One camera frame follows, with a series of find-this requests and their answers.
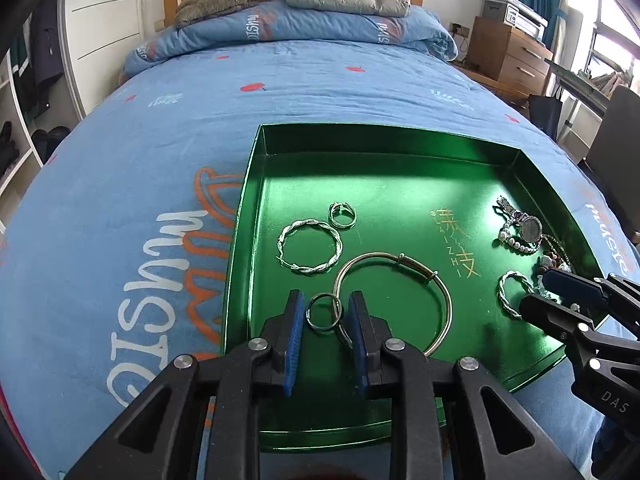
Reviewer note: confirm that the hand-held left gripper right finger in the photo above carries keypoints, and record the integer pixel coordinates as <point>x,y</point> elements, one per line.
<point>359,340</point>

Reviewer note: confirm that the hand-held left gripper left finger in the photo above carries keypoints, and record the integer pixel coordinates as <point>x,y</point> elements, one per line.
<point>294,340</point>

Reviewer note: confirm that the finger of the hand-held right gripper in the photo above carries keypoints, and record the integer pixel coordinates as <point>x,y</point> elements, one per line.
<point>570,282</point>
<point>550,314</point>

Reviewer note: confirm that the silver wristwatch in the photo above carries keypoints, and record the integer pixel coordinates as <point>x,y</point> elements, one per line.
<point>530,228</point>

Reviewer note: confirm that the twisted silver bangle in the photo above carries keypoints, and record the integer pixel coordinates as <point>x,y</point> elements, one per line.
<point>280,245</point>

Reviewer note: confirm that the large smooth silver bangle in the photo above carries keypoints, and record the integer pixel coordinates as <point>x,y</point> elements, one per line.
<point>417,263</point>

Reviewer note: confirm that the green tray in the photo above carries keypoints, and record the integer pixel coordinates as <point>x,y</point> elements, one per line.
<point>400,185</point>

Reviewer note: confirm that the grey chair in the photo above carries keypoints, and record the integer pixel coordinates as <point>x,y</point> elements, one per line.
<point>620,135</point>

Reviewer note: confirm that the black bag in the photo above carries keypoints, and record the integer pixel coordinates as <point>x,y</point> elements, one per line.
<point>545,112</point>

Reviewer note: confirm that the grey desk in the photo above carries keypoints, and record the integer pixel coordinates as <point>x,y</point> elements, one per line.
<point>580,82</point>

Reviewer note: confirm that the wooden nightstand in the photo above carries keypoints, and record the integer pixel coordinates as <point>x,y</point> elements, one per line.
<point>495,85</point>

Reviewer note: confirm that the wooden drawer chest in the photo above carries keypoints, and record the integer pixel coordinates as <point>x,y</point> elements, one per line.
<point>510,55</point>

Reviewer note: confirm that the grey printer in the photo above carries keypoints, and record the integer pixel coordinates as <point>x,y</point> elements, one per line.
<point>515,10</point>

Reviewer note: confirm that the folded blue quilt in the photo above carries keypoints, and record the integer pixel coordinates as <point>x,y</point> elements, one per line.
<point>310,25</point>

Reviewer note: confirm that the black round object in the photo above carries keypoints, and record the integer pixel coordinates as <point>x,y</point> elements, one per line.
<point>50,140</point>

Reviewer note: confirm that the white open shelf unit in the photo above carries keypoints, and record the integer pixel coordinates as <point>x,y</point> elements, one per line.
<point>31,135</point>

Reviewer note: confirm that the black folded item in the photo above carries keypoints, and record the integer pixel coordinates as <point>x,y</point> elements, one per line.
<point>7,147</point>

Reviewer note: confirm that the brown plush garment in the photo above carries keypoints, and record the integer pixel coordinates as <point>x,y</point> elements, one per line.
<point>210,5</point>

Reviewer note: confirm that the white wardrobe door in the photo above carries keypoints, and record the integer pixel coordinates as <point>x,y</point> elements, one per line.
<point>110,20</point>

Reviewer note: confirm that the hanging dark clothes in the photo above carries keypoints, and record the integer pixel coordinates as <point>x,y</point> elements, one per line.
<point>42,50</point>

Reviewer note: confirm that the wall socket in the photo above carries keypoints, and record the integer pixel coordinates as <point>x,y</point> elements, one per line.
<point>460,29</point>

